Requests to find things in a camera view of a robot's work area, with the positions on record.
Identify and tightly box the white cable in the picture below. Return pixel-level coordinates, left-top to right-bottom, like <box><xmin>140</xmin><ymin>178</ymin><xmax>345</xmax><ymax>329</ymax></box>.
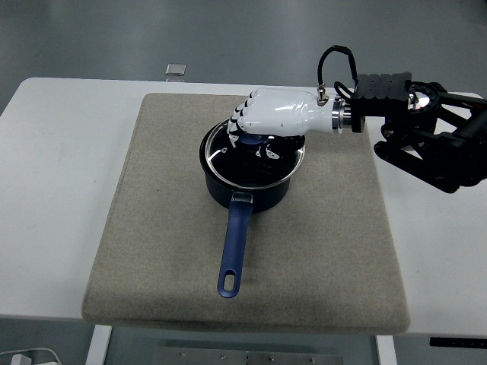
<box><xmin>22</xmin><ymin>346</ymin><xmax>62</xmax><ymax>365</ymax></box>

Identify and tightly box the dark pot with blue handle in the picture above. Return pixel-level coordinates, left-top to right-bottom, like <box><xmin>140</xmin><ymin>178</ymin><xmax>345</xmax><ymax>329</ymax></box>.
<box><xmin>198</xmin><ymin>129</ymin><xmax>294</xmax><ymax>300</ymax></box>

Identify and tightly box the beige fabric mat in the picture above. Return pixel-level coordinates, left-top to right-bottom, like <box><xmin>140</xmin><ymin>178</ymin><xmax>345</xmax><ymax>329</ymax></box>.
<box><xmin>81</xmin><ymin>92</ymin><xmax>412</xmax><ymax>336</ymax></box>

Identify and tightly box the white table leg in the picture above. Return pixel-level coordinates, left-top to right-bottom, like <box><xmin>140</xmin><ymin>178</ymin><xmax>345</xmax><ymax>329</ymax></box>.
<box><xmin>84</xmin><ymin>325</ymin><xmax>114</xmax><ymax>365</ymax></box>
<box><xmin>374</xmin><ymin>335</ymin><xmax>399</xmax><ymax>365</ymax></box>

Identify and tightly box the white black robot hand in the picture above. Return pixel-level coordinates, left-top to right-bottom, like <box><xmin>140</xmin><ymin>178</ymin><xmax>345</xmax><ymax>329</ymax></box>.
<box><xmin>227</xmin><ymin>87</ymin><xmax>336</xmax><ymax>159</ymax></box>

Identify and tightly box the black table control panel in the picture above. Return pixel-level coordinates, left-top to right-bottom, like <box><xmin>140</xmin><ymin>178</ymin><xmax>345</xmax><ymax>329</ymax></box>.
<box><xmin>429</xmin><ymin>336</ymin><xmax>487</xmax><ymax>348</ymax></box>

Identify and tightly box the glass pot lid blue knob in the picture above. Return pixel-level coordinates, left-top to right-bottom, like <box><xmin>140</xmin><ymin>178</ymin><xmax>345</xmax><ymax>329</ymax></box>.
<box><xmin>200</xmin><ymin>117</ymin><xmax>307</xmax><ymax>189</ymax></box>

